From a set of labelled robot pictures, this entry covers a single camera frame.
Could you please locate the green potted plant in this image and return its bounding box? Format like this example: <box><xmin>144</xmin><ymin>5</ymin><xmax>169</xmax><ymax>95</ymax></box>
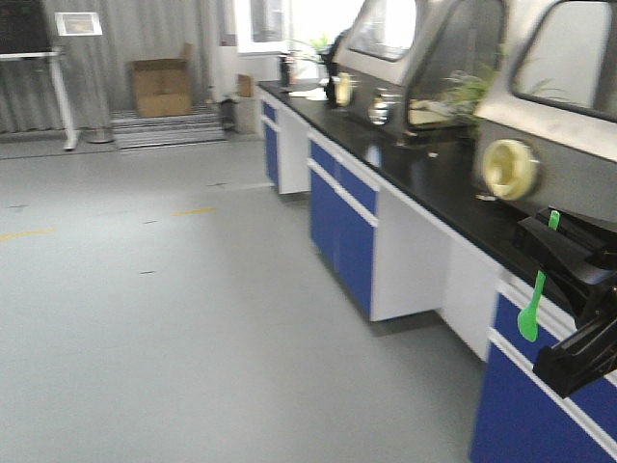
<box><xmin>440</xmin><ymin>64</ymin><xmax>499</xmax><ymax>139</ymax></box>

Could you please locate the white standing desk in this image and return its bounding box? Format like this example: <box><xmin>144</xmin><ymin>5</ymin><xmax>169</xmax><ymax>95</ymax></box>
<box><xmin>1</xmin><ymin>49</ymin><xmax>79</xmax><ymax>151</ymax></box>

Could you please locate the black pegboard with buttons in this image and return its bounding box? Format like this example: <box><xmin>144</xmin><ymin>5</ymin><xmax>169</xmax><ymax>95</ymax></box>
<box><xmin>1</xmin><ymin>0</ymin><xmax>52</xmax><ymax>54</ymax></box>

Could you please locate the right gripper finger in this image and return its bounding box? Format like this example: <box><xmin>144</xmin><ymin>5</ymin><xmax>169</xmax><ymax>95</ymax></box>
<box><xmin>539</xmin><ymin>207</ymin><xmax>616</xmax><ymax>260</ymax></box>
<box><xmin>514</xmin><ymin>217</ymin><xmax>603</xmax><ymax>309</ymax></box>

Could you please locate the steel glove box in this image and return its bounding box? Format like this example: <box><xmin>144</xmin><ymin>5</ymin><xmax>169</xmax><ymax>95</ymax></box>
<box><xmin>335</xmin><ymin>1</ymin><xmax>616</xmax><ymax>223</ymax></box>

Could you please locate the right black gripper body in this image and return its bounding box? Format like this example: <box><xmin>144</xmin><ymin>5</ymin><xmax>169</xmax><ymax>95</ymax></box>
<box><xmin>533</xmin><ymin>268</ymin><xmax>616</xmax><ymax>398</ymax></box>

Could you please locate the blue white lab bench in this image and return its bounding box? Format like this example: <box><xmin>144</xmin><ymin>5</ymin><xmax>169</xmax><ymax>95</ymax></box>
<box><xmin>258</xmin><ymin>81</ymin><xmax>616</xmax><ymax>462</ymax></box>

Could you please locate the framed sign on stand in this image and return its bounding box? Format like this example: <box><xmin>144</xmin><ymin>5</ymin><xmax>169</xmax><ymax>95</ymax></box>
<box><xmin>54</xmin><ymin>12</ymin><xmax>113</xmax><ymax>145</ymax></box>

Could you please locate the grey curtain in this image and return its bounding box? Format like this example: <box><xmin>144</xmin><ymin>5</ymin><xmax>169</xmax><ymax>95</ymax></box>
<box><xmin>0</xmin><ymin>0</ymin><xmax>232</xmax><ymax>135</ymax></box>

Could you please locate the green plastic spoon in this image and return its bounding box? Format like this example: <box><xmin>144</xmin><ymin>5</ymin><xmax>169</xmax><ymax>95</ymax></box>
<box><xmin>517</xmin><ymin>209</ymin><xmax>562</xmax><ymax>343</ymax></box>

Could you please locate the cardboard box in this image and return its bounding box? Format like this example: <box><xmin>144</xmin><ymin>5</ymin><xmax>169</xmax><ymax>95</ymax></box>
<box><xmin>130</xmin><ymin>42</ymin><xmax>194</xmax><ymax>118</ymax></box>

